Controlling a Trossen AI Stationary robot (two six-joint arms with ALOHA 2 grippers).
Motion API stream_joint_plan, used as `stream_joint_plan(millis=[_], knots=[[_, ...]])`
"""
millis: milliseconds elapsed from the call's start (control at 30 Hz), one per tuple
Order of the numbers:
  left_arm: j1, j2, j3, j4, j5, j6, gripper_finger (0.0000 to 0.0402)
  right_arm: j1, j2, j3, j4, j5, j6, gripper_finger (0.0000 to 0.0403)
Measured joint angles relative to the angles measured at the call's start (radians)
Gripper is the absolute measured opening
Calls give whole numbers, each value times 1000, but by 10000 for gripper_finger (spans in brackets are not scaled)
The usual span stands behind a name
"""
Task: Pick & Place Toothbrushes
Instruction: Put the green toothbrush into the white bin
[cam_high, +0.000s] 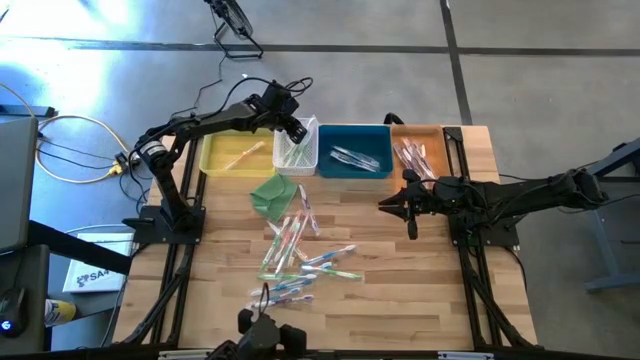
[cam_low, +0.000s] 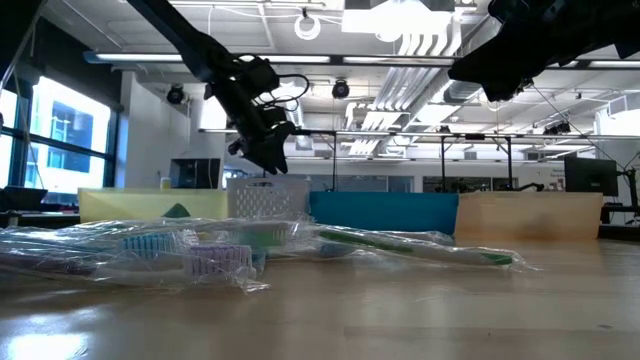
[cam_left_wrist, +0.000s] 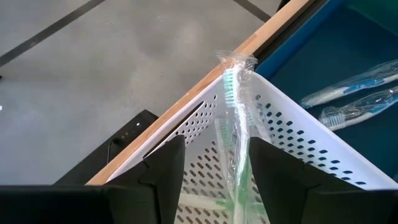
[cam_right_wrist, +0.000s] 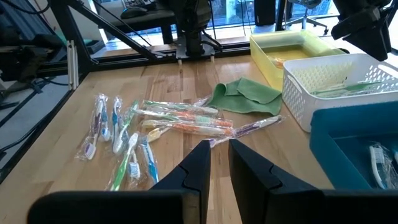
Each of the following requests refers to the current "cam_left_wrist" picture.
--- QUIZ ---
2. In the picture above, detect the blue plastic tray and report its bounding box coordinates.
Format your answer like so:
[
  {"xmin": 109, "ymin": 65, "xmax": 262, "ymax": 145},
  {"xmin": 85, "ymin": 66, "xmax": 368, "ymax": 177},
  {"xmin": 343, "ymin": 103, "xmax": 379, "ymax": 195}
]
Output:
[{"xmin": 254, "ymin": 0, "xmax": 398, "ymax": 181}]

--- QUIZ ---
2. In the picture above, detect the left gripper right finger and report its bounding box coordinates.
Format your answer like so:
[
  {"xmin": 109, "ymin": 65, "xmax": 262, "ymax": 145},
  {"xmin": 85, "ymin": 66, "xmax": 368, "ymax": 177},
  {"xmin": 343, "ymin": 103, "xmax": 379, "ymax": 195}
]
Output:
[{"xmin": 249, "ymin": 136, "xmax": 371, "ymax": 224}]

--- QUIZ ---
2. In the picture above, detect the black electronics box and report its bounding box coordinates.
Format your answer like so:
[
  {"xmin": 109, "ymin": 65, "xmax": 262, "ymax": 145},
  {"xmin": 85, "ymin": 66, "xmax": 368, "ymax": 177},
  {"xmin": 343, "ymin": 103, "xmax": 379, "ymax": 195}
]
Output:
[{"xmin": 54, "ymin": 109, "xmax": 160, "ymax": 187}]

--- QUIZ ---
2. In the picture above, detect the white perforated plastic basket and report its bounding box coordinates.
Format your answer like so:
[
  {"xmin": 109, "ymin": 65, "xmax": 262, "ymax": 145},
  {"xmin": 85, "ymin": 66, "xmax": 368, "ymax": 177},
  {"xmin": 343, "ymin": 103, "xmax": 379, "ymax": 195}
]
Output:
[{"xmin": 107, "ymin": 71, "xmax": 398, "ymax": 224}]

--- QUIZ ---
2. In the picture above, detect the blue toothbrush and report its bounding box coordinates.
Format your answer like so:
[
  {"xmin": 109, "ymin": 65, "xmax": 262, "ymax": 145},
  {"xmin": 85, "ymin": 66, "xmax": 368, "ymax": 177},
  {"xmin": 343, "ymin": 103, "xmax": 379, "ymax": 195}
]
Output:
[
  {"xmin": 318, "ymin": 86, "xmax": 398, "ymax": 131},
  {"xmin": 299, "ymin": 59, "xmax": 398, "ymax": 109}
]

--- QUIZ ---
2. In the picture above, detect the green toothbrush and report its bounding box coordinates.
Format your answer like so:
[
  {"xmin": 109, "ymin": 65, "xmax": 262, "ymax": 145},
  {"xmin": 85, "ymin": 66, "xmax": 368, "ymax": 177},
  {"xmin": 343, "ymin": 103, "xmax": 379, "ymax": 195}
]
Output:
[
  {"xmin": 215, "ymin": 118, "xmax": 233, "ymax": 147},
  {"xmin": 215, "ymin": 50, "xmax": 271, "ymax": 224}
]

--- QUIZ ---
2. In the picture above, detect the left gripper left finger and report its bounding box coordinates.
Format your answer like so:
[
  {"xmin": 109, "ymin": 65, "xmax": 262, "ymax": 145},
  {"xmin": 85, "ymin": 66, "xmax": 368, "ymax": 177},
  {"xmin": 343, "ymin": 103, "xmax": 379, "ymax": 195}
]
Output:
[{"xmin": 105, "ymin": 135, "xmax": 187, "ymax": 224}]

